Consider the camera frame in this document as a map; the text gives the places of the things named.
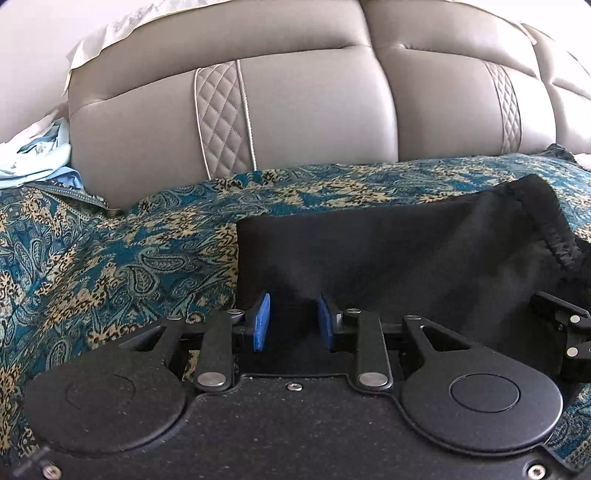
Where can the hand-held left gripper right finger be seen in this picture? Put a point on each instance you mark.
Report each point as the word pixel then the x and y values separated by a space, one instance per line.
pixel 326 323

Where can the beige leather headboard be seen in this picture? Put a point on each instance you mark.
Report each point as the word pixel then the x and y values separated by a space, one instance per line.
pixel 323 115

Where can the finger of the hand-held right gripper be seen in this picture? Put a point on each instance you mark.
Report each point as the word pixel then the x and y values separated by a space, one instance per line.
pixel 565 318

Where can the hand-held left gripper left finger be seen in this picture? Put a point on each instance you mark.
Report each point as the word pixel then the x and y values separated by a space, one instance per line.
pixel 261 321

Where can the teal and gold paisley blanket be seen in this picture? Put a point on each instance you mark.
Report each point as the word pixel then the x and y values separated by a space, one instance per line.
pixel 115 258

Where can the black pants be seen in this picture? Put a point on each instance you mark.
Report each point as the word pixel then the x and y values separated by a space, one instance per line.
pixel 415 240

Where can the light blue crumpled garment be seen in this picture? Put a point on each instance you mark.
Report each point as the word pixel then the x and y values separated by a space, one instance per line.
pixel 34 154

